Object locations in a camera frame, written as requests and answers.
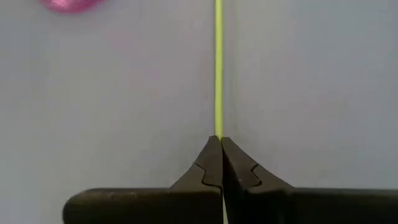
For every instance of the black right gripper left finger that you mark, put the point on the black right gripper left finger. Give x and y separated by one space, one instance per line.
155 205

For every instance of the white tulip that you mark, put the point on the white tulip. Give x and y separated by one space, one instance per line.
219 62

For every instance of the pink ribbed glass vase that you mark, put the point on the pink ribbed glass vase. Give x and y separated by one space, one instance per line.
70 5

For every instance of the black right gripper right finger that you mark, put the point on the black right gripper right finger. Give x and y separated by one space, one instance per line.
295 205

